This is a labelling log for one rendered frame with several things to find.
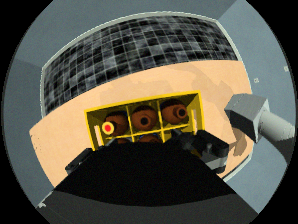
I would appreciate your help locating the yellow divided crate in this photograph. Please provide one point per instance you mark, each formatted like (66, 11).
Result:
(94, 117)

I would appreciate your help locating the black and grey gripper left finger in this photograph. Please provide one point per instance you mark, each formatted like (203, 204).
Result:
(84, 154)

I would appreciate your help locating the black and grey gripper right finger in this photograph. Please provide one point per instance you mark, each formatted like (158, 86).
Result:
(215, 152)

